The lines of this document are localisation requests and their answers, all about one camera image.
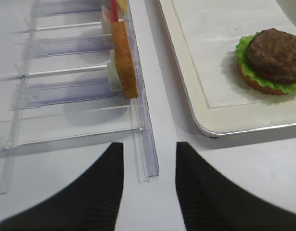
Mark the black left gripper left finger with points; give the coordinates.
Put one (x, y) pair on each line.
(90, 203)

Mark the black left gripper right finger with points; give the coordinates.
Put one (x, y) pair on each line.
(211, 202)

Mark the yellow cheese slice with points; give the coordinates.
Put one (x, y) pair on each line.
(123, 4)

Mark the brown bread slice left rack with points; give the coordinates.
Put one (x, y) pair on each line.
(124, 62)

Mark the green lettuce on burger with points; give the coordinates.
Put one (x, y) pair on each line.
(247, 68)

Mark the brown meat patty on burger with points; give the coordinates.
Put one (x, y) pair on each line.
(273, 53)

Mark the red tomato slice in rack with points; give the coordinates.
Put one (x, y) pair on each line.
(114, 10)

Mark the white metal tray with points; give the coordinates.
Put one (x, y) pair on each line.
(222, 121)

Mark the clear acrylic rack left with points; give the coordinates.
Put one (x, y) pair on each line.
(54, 88)

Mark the white onion slice in rack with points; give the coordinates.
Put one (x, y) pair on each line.
(112, 74)

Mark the bottom bun on tray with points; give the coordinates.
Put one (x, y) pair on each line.
(254, 84)

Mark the white paper tray liner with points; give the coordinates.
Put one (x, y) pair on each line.
(212, 29)

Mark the pink ham slice in rack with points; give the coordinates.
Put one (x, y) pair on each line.
(107, 15)

